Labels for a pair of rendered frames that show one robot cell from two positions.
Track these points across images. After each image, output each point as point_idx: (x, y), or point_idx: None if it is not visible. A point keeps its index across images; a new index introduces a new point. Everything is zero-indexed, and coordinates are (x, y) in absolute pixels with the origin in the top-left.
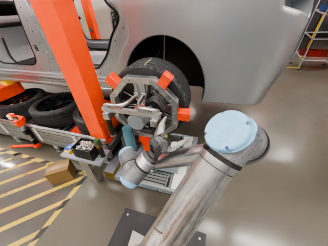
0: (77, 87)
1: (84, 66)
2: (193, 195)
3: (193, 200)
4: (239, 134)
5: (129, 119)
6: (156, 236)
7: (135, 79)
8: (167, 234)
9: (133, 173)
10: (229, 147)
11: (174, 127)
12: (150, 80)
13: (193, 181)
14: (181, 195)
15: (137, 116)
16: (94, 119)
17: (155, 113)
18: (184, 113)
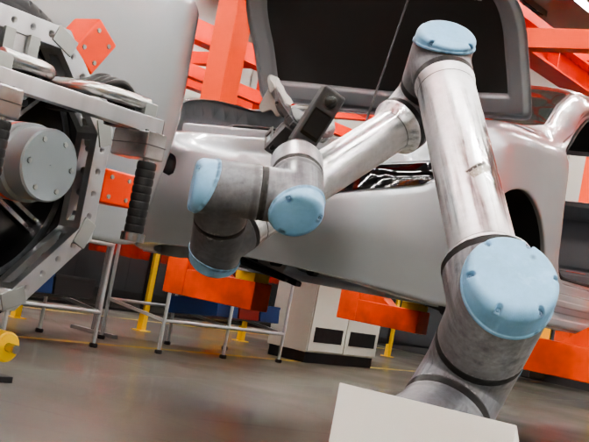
0: None
1: None
2: (474, 106)
3: (479, 112)
4: (468, 32)
5: (33, 146)
6: (482, 171)
7: (16, 12)
8: (488, 160)
9: (315, 172)
10: (471, 43)
11: (88, 237)
12: (61, 31)
13: (463, 93)
14: (464, 112)
15: (67, 136)
16: None
17: (152, 115)
18: (124, 174)
